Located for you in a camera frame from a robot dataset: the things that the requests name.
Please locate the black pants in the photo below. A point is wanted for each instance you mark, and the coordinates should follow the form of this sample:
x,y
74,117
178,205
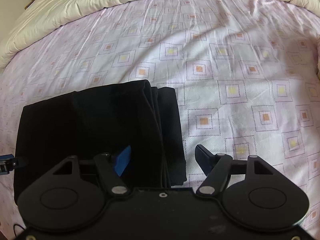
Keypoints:
x,y
105,120

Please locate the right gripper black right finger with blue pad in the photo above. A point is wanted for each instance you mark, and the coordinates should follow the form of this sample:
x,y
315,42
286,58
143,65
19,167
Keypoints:
x,y
216,167

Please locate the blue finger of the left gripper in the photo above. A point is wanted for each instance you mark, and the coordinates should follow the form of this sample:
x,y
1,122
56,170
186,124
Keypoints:
x,y
8,156

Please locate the pink patterned bed sheet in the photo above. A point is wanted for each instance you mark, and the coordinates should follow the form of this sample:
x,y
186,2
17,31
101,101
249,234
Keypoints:
x,y
245,73

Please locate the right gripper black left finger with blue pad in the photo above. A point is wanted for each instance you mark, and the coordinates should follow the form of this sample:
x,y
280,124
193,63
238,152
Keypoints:
x,y
110,168

